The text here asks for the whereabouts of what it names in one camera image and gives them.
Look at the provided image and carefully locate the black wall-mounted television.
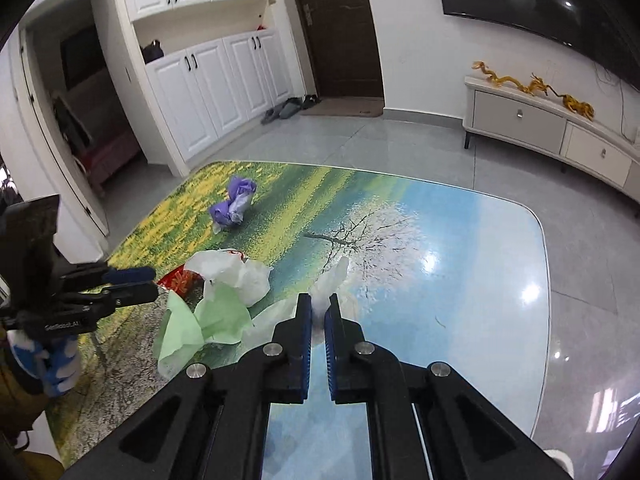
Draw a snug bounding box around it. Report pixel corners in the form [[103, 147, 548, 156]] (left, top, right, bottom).
[[432, 0, 640, 92]]

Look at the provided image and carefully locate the purple crumpled plastic bag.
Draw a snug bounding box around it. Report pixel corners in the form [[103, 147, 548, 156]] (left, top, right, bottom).
[[208, 175, 259, 234]]

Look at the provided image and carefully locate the white television cabinet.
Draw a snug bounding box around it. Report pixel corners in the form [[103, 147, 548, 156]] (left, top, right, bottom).
[[462, 75, 640, 202]]

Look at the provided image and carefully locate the person's left hand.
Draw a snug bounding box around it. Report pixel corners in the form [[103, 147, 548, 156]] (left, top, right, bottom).
[[10, 330, 82, 397]]

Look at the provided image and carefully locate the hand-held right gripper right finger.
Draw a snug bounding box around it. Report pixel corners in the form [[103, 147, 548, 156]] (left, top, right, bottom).
[[324, 294, 573, 480]]

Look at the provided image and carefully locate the brown door mat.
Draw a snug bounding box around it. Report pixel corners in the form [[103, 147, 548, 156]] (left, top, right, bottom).
[[298, 96, 385, 119]]

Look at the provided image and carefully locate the black bag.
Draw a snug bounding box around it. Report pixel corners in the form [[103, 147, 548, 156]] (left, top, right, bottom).
[[140, 38, 165, 65]]

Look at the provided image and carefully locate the round white-rimmed trash bin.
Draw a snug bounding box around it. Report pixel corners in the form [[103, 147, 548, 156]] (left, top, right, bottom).
[[542, 448, 574, 477]]

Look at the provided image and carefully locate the person's left forearm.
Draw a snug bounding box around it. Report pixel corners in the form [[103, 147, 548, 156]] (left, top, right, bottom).
[[0, 327, 66, 480]]

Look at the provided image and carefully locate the dark brown entrance door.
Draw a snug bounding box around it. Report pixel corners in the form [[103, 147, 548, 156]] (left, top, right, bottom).
[[286, 0, 385, 100]]

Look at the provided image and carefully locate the white hallway cabinet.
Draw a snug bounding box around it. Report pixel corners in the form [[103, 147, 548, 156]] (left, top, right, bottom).
[[117, 0, 308, 177]]

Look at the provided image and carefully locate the golden tiger figurine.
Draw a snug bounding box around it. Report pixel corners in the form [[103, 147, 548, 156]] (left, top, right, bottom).
[[562, 93, 596, 122]]

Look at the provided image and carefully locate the black television cable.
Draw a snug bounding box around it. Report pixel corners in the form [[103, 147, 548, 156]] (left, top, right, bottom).
[[594, 59, 640, 142]]

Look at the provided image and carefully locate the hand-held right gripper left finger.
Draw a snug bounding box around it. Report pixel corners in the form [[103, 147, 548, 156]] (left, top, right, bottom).
[[65, 292, 313, 480]]

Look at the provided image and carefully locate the long golden dragon figurine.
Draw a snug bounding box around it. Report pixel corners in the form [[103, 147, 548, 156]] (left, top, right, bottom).
[[472, 60, 532, 94]]

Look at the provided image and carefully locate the red snack wrapper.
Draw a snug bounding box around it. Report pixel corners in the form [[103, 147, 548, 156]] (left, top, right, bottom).
[[156, 249, 247, 297]]

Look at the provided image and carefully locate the clear white plastic bag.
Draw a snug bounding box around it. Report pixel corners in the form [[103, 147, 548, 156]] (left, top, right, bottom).
[[240, 256, 351, 352]]

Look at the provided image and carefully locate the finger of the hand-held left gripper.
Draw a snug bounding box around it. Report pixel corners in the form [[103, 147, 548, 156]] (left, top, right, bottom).
[[61, 266, 157, 292], [74, 282, 160, 314]]

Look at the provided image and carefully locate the white crumpled plastic bag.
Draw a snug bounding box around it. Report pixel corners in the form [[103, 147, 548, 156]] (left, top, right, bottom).
[[185, 249, 274, 307]]

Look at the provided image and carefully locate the light green plastic bag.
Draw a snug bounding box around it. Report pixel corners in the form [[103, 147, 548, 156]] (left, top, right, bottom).
[[157, 280, 257, 379]]

